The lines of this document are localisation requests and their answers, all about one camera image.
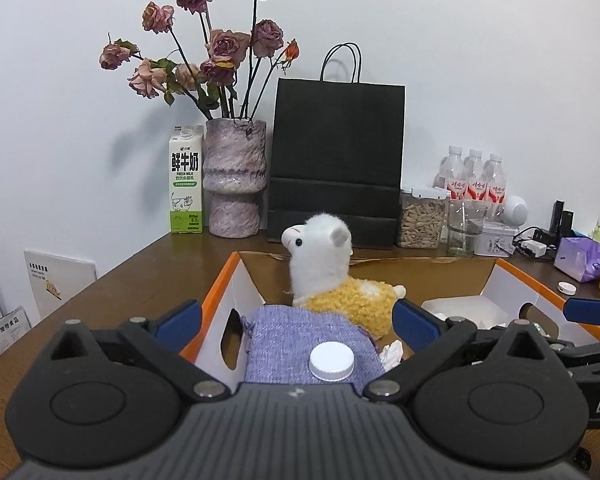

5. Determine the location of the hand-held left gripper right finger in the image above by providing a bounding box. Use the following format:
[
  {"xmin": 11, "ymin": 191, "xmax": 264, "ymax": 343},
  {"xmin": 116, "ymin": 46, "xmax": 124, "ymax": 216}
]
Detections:
[{"xmin": 362, "ymin": 299, "xmax": 551, "ymax": 403}]

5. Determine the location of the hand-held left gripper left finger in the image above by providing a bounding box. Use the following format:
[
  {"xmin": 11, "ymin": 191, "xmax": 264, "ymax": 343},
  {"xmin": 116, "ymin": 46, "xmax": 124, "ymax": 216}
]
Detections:
[{"xmin": 47, "ymin": 299, "xmax": 231, "ymax": 402}]

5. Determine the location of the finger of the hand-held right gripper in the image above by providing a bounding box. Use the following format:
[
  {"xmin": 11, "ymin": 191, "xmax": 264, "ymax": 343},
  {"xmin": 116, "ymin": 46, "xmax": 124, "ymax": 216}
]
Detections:
[
  {"xmin": 545, "ymin": 340, "xmax": 584, "ymax": 369},
  {"xmin": 564, "ymin": 296, "xmax": 600, "ymax": 329}
]

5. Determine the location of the white tissue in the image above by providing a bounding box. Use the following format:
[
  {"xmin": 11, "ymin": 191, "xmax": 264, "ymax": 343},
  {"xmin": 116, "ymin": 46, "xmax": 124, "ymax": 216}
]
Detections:
[{"xmin": 377, "ymin": 340, "xmax": 405, "ymax": 372}]

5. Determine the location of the red cardboard box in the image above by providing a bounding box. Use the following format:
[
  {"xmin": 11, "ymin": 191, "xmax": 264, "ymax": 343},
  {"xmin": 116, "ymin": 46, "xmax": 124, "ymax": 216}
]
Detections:
[{"xmin": 182, "ymin": 250, "xmax": 600, "ymax": 386}]

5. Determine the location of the translucent plastic container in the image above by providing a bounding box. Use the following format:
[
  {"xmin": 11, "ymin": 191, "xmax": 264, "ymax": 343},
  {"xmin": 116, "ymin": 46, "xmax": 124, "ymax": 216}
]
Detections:
[{"xmin": 420, "ymin": 295, "xmax": 518, "ymax": 331}]

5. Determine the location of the white bottle cap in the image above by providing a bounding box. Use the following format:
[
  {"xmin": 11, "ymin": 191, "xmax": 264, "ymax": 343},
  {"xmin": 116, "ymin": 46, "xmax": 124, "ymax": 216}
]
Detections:
[{"xmin": 308, "ymin": 341, "xmax": 356, "ymax": 382}]

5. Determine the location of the purple woven pouch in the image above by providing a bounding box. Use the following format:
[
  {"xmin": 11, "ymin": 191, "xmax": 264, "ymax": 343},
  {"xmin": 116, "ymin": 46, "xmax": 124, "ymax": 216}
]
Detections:
[{"xmin": 240, "ymin": 305, "xmax": 385, "ymax": 386}]

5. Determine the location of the yellow white plush alpaca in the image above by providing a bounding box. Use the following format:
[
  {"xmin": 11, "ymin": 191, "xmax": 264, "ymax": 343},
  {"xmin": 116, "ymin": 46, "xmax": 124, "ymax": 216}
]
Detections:
[{"xmin": 281, "ymin": 213, "xmax": 407, "ymax": 341}]

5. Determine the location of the brown wooden desktop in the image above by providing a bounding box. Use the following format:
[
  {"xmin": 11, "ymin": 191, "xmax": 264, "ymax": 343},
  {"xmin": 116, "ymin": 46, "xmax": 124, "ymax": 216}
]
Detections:
[{"xmin": 0, "ymin": 230, "xmax": 600, "ymax": 461}]

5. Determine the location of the purple tissue pack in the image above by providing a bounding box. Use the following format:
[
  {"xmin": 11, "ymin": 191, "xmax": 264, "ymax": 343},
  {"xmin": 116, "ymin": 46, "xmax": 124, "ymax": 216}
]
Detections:
[{"xmin": 553, "ymin": 236, "xmax": 600, "ymax": 283}]

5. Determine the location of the white power adapter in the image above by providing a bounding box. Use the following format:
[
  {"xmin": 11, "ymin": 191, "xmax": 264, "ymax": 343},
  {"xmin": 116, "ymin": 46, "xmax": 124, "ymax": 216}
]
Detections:
[{"xmin": 517, "ymin": 237, "xmax": 548, "ymax": 259}]

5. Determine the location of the black upright box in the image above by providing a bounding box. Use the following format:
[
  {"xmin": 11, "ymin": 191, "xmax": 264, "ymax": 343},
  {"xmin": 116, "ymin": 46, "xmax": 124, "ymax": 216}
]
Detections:
[{"xmin": 550, "ymin": 200, "xmax": 576, "ymax": 238}]

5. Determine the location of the clear snack jar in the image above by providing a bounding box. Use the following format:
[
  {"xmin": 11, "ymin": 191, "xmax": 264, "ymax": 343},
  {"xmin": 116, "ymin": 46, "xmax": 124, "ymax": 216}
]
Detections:
[{"xmin": 396, "ymin": 186, "xmax": 448, "ymax": 250}]

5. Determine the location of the clear glass cup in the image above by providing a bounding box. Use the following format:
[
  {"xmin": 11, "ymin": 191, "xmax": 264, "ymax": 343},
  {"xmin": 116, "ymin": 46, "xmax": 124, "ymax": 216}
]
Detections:
[{"xmin": 446, "ymin": 199, "xmax": 488, "ymax": 258}]

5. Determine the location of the white tin box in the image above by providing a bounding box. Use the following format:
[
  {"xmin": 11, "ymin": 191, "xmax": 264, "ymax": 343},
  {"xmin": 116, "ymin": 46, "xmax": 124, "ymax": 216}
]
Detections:
[{"xmin": 474, "ymin": 221, "xmax": 520, "ymax": 257}]

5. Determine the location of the white board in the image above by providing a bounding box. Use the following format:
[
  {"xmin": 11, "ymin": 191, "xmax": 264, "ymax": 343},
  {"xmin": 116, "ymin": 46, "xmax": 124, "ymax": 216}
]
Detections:
[{"xmin": 23, "ymin": 249, "xmax": 98, "ymax": 321}]

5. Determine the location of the white round speaker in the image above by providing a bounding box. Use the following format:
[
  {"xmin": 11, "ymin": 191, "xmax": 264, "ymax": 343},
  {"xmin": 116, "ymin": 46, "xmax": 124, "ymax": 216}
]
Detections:
[{"xmin": 500, "ymin": 195, "xmax": 529, "ymax": 226}]

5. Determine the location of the white green milk carton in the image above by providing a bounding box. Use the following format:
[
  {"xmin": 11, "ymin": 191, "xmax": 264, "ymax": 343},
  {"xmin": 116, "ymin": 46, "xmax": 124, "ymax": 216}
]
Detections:
[{"xmin": 168, "ymin": 124, "xmax": 206, "ymax": 234}]

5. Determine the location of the red label water bottle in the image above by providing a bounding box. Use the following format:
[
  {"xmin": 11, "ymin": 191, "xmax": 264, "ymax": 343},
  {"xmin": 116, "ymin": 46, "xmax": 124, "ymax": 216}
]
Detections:
[
  {"xmin": 482, "ymin": 153, "xmax": 508, "ymax": 208},
  {"xmin": 433, "ymin": 146, "xmax": 468, "ymax": 202},
  {"xmin": 464, "ymin": 149, "xmax": 486, "ymax": 202}
]

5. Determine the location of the purple marbled vase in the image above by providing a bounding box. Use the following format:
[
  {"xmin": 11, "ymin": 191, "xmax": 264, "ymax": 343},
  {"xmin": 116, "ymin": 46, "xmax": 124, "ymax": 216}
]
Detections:
[{"xmin": 202, "ymin": 118, "xmax": 268, "ymax": 239}]

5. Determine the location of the white sign card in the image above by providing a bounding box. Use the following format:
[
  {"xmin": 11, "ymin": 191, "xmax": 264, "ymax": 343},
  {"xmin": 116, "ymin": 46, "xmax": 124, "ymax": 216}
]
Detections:
[{"xmin": 0, "ymin": 306, "xmax": 32, "ymax": 361}]

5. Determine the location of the black paper bag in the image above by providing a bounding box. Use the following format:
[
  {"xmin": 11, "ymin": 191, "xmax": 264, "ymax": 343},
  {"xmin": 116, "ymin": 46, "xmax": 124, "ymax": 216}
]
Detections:
[{"xmin": 266, "ymin": 42, "xmax": 407, "ymax": 251}]

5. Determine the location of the dried pink rose bouquet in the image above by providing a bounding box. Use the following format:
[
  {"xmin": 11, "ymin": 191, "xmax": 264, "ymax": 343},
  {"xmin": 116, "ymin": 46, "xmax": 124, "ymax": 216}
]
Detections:
[{"xmin": 99, "ymin": 0, "xmax": 301, "ymax": 122}]

